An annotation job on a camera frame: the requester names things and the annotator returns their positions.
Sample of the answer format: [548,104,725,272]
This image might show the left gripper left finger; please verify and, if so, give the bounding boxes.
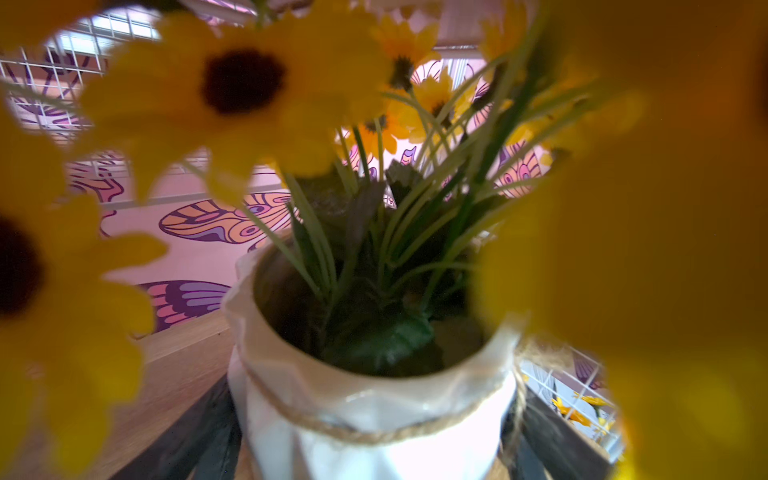
[112,376,242,480]

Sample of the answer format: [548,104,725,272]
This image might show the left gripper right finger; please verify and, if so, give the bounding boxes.
[500,388,612,479]

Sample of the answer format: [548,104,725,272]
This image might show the sunflower pot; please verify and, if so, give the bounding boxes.
[1,1,767,479]

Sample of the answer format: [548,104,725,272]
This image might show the white wire wooden shelf unit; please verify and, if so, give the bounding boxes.
[0,0,625,480]

